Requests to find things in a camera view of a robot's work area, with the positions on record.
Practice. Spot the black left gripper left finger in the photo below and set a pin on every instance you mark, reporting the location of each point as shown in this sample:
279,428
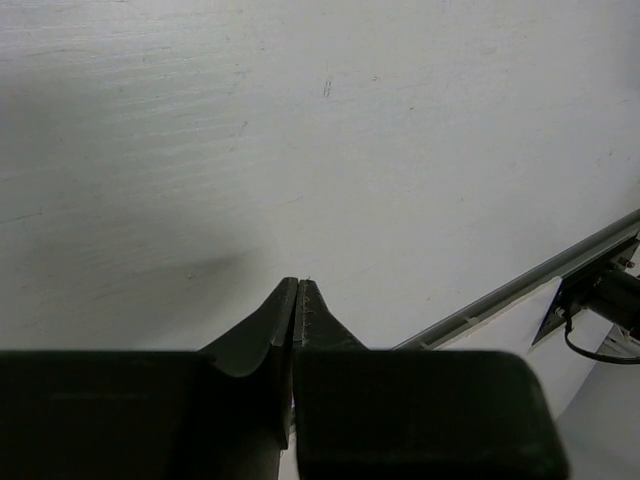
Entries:
221,412

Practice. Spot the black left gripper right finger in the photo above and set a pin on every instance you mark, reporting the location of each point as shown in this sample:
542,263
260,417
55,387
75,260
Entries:
403,414

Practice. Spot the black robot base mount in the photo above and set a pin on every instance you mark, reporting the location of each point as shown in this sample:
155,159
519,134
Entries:
603,285

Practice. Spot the aluminium table edge rail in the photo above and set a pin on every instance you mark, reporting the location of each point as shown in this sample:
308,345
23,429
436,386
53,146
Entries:
562,265

